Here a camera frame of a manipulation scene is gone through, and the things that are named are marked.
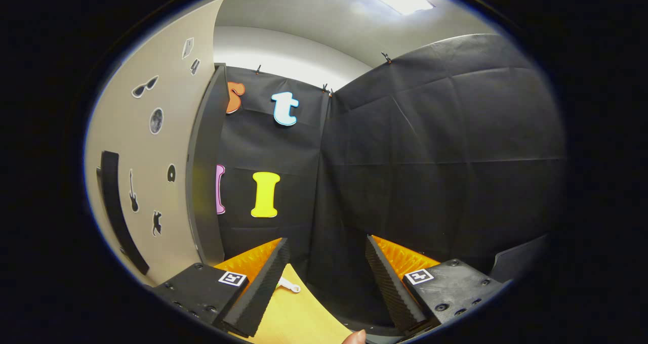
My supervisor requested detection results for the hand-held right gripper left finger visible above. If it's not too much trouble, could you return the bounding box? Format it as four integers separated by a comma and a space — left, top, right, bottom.
152, 238, 291, 338

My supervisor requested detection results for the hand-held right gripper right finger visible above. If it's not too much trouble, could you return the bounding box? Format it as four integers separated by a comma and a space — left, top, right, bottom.
366, 234, 507, 337

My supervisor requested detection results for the beige cabinet door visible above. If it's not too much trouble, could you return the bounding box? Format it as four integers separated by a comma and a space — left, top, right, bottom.
84, 0, 226, 286

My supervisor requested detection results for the dark grey panel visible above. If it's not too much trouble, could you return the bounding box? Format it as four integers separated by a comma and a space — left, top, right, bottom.
489, 234, 550, 284

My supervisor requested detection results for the black backdrop cloth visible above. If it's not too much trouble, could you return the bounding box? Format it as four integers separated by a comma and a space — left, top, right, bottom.
215, 33, 565, 324

